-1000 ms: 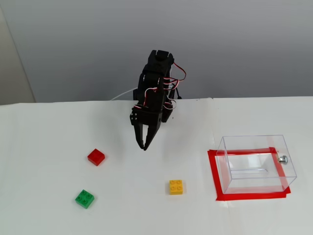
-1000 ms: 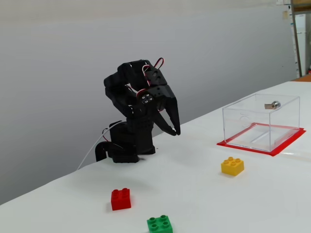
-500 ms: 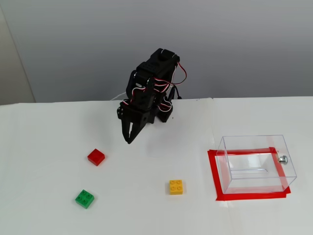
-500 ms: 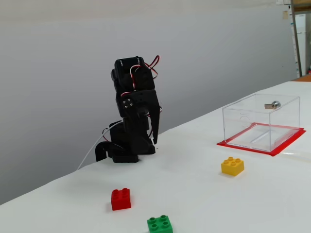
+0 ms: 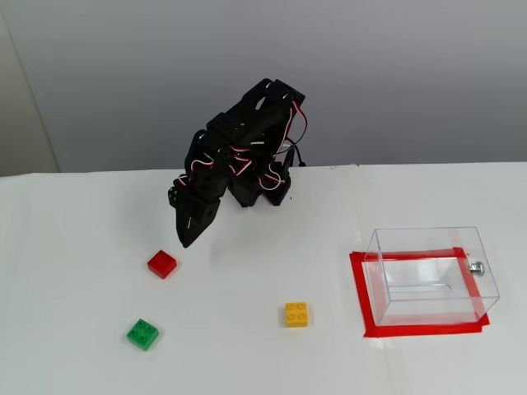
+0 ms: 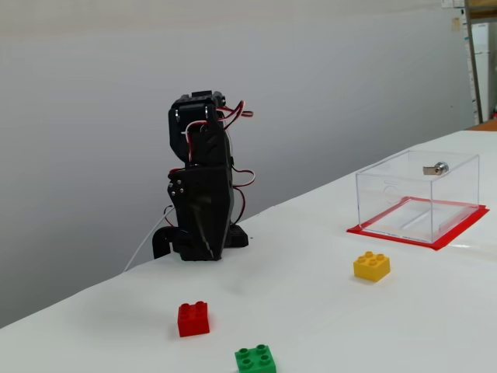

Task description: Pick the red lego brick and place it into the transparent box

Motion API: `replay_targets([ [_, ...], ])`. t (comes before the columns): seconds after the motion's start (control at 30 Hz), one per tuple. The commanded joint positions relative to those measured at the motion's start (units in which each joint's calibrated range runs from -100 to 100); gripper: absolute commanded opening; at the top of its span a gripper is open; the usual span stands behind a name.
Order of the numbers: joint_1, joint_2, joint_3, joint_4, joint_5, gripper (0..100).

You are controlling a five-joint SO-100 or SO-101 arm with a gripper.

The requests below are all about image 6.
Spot red lego brick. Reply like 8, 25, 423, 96
177, 301, 210, 338

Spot transparent plastic box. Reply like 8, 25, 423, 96
355, 149, 481, 245

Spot white cable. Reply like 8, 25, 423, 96
123, 205, 176, 273

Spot red white arm servo wires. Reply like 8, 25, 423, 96
170, 99, 257, 228

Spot green lego brick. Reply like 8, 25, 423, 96
234, 343, 279, 373

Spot red tape frame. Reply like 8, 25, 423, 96
346, 196, 490, 252

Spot yellow lego brick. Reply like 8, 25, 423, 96
353, 251, 391, 283

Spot black table clamp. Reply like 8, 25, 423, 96
151, 227, 178, 260

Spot grey metal shelf post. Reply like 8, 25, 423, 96
464, 0, 485, 125

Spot wooden table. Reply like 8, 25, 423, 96
467, 119, 497, 132

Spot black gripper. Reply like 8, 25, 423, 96
167, 123, 237, 262

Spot metal box lock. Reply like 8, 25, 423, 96
422, 161, 450, 176

